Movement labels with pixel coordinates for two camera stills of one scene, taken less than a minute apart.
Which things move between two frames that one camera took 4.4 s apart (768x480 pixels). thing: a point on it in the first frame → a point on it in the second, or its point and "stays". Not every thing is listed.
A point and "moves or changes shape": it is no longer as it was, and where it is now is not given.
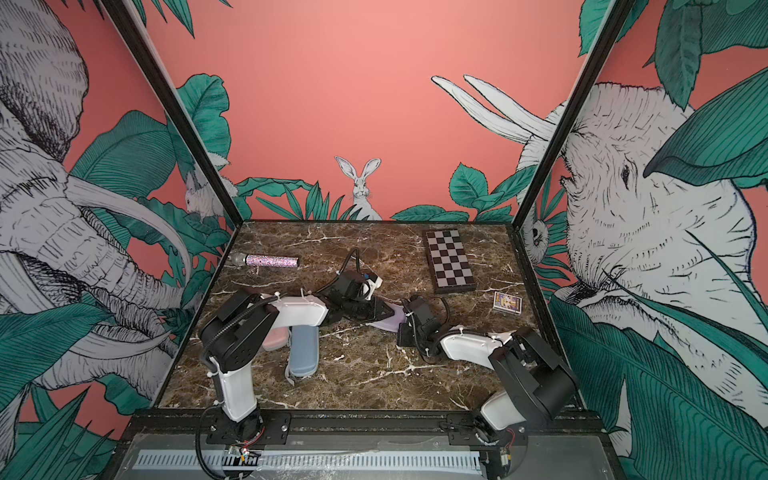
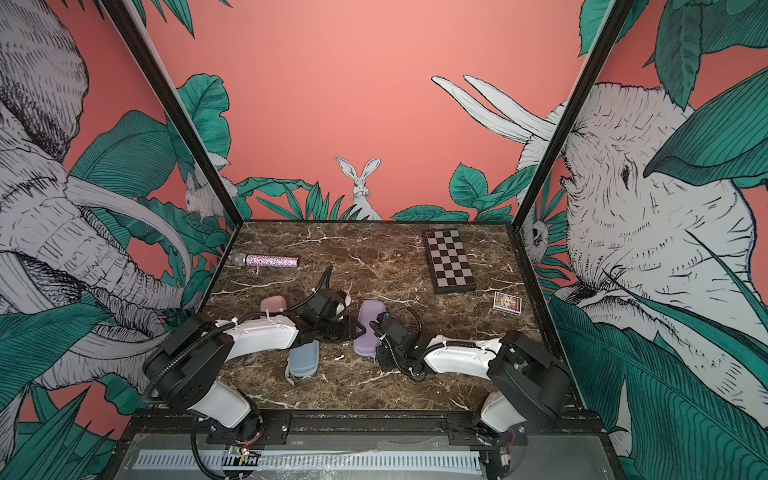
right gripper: (402, 335) → (382, 358)
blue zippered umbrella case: (304, 352) stays
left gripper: (374, 312) → (351, 332)
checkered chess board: (448, 262) stays
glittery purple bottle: (264, 260) stays
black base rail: (455, 428) stays
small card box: (507, 302) stays
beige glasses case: (392, 322) moves or changes shape
